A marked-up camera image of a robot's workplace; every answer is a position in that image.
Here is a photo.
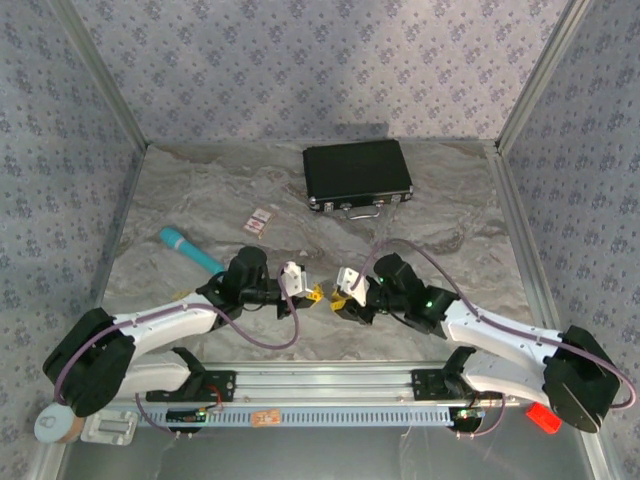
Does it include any small red white matchbox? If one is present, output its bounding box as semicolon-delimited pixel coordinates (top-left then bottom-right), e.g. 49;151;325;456
242;207;274;239

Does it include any teal microphone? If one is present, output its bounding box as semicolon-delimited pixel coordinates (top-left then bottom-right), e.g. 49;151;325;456
159;227;226;276

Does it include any red plastic block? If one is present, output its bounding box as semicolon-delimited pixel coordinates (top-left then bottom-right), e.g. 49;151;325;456
525;402;564;435

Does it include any grey tape roll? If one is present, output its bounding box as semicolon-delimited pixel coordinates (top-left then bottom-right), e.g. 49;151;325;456
34;403;84;445

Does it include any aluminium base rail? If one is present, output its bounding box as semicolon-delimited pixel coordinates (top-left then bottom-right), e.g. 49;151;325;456
204;360;531;404

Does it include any grey slotted cable duct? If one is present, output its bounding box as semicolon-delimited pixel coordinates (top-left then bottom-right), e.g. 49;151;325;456
137;405;459;429

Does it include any black case with metal handle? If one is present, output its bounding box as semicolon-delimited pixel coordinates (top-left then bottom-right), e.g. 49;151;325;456
302;138;415;220

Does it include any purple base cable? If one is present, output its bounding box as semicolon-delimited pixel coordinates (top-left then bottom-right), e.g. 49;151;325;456
135;393;194;440
455;389;507;440

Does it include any metal clamp bracket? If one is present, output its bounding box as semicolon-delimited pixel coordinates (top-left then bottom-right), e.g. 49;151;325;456
80;412;139;445

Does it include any aluminium frame post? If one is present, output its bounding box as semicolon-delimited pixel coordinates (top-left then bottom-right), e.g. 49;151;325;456
49;0;150;149
494;0;594;154

